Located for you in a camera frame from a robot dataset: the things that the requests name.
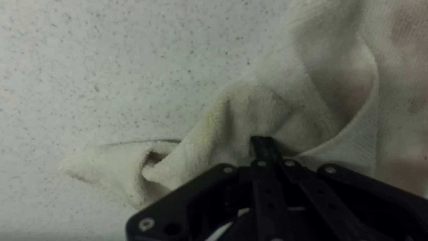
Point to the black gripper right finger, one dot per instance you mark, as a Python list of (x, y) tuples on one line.
[(347, 202)]

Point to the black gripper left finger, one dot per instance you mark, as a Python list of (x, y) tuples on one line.
[(214, 202)]

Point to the cream stained cloth towel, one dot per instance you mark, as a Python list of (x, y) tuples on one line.
[(311, 68)]

